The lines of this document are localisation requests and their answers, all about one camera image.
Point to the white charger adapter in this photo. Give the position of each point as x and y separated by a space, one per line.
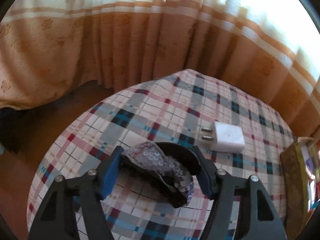
225 138

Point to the gold metal tin tray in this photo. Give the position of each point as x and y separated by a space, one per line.
300 164

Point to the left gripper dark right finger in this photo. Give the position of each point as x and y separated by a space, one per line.
207 175

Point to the plaid tablecloth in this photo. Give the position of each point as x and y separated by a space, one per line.
157 123

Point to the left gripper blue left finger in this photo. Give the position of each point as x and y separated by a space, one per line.
109 172

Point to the purple sequin hair clip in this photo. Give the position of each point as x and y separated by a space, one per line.
167 166

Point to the orange cream patterned curtain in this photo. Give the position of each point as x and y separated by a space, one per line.
268 48

